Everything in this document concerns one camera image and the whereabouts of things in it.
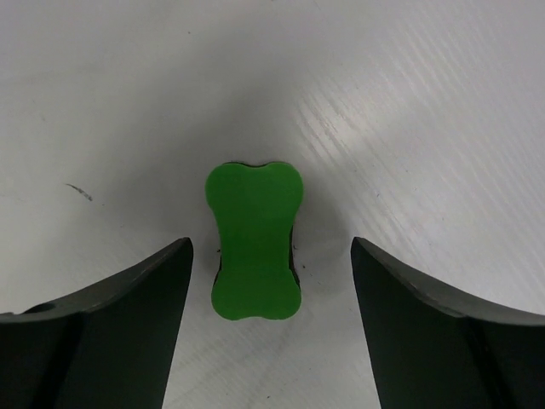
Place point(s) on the green whiteboard eraser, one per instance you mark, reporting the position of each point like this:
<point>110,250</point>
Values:
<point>254,209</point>

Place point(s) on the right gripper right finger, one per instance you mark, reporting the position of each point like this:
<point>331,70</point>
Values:
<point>432,345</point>

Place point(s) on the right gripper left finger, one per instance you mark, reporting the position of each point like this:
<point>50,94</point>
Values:
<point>109,345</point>

